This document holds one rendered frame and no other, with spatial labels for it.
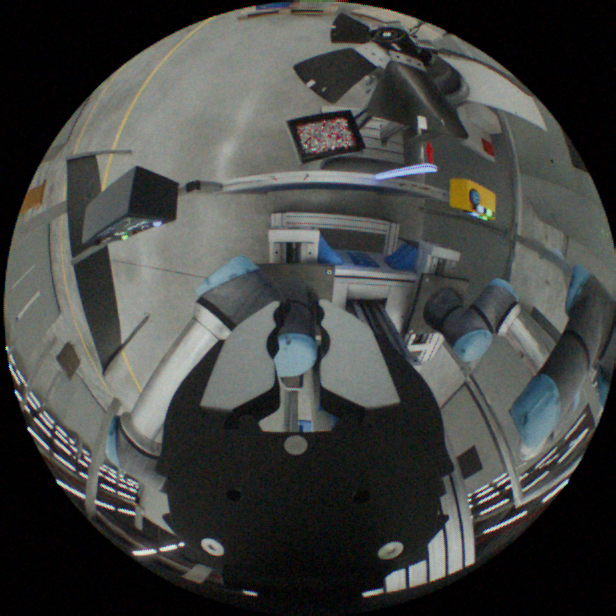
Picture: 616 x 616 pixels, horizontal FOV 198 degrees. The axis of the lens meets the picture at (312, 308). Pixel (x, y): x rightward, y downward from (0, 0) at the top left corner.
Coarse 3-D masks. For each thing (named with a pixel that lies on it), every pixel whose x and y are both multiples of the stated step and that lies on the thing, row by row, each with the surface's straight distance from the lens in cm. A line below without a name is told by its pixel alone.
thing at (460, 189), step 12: (456, 180) 71; (468, 180) 68; (456, 192) 70; (468, 192) 67; (480, 192) 71; (492, 192) 78; (456, 204) 70; (468, 204) 66; (480, 204) 71; (492, 204) 77
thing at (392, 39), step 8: (368, 32) 69; (376, 32) 68; (384, 32) 68; (392, 32) 66; (400, 32) 66; (376, 40) 63; (384, 40) 64; (392, 40) 61; (400, 40) 61; (408, 40) 62; (384, 48) 65; (392, 48) 63; (400, 48) 62; (408, 48) 63; (416, 48) 65; (416, 56) 68; (424, 56) 69; (432, 56) 70; (424, 64) 67
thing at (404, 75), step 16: (400, 64) 57; (384, 80) 51; (400, 80) 52; (416, 80) 55; (432, 80) 60; (384, 96) 48; (400, 96) 49; (416, 96) 50; (432, 96) 53; (368, 112) 47; (384, 112) 47; (400, 112) 47; (416, 112) 48; (432, 112) 49; (448, 112) 52; (432, 128) 47; (448, 128) 49; (464, 128) 52
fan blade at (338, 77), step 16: (352, 48) 69; (304, 64) 76; (320, 64) 72; (336, 64) 70; (352, 64) 69; (368, 64) 68; (304, 80) 75; (320, 80) 72; (336, 80) 71; (352, 80) 70; (320, 96) 73; (336, 96) 71
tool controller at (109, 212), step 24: (144, 168) 49; (120, 192) 49; (144, 192) 48; (168, 192) 55; (96, 216) 57; (120, 216) 46; (144, 216) 48; (168, 216) 54; (96, 240) 63; (120, 240) 73
